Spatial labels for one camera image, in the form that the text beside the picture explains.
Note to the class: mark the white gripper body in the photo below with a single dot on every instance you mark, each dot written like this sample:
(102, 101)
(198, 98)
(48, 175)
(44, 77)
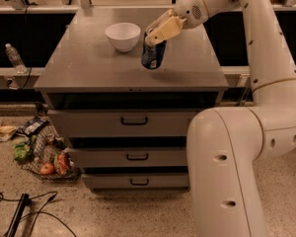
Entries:
(189, 11)

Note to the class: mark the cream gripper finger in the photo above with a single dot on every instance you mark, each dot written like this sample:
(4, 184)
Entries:
(161, 26)
(177, 24)

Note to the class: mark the blue pepsi can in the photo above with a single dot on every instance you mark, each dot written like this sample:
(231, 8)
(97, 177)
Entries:
(152, 56)

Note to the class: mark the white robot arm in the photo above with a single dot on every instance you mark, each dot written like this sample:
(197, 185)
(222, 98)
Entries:
(222, 143)

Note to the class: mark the white bowl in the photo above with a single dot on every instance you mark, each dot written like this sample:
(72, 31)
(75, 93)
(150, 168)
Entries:
(123, 36)

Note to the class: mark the grey drawer cabinet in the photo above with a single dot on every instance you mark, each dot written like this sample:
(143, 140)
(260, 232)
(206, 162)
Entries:
(87, 73)

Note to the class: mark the top grey drawer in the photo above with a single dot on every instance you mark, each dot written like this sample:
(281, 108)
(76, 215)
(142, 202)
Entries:
(78, 123)

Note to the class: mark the grey drawer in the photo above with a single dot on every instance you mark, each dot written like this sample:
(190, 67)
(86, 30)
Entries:
(135, 181)
(78, 123)
(129, 157)

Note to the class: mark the clear plastic water bottle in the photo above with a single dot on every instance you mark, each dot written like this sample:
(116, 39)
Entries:
(15, 59)

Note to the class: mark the middle grey drawer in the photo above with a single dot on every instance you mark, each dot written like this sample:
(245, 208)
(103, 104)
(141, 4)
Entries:
(129, 157)

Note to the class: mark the bottom grey drawer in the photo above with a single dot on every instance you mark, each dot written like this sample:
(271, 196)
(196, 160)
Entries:
(135, 181)

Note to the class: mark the blue chip bag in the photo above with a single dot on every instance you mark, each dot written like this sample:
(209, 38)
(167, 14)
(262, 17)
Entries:
(32, 126)

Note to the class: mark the red snack bag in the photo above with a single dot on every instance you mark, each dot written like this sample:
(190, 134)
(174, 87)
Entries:
(61, 164)

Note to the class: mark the red apple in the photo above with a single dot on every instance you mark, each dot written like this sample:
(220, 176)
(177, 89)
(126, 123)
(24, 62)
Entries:
(47, 169)

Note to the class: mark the green snack bag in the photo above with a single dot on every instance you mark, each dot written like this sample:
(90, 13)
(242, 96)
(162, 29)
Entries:
(23, 147)

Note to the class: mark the black bar on floor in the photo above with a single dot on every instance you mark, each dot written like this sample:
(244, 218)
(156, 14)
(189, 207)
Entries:
(24, 201)

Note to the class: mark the grey shelf rail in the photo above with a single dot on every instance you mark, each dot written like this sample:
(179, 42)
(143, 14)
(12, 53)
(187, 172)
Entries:
(10, 78)

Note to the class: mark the wire mesh basket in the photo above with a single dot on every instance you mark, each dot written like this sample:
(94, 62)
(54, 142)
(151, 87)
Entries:
(48, 144)

